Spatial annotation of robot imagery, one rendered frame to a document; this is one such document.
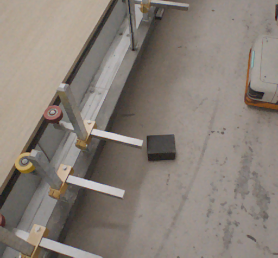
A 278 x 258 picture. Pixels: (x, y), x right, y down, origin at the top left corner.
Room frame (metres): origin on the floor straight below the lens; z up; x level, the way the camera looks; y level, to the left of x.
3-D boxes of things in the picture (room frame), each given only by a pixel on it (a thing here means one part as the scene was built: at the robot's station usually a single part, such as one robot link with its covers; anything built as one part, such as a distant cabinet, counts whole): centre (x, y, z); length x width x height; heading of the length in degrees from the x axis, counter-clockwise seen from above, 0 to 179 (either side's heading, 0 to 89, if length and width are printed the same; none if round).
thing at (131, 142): (0.73, 0.21, 0.80); 0.43 x 0.03 x 0.04; 69
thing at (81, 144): (0.73, 0.26, 0.80); 0.14 x 0.06 x 0.05; 159
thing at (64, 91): (0.71, 0.27, 0.93); 0.04 x 0.04 x 0.48; 69
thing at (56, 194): (0.50, 0.35, 0.83); 0.14 x 0.06 x 0.05; 159
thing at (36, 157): (0.48, 0.36, 0.88); 0.04 x 0.04 x 0.48; 69
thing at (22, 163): (0.57, 0.48, 0.85); 0.08 x 0.08 x 0.11
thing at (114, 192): (0.50, 0.30, 0.83); 0.43 x 0.03 x 0.04; 69
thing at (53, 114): (0.80, 0.39, 0.85); 0.08 x 0.08 x 0.11
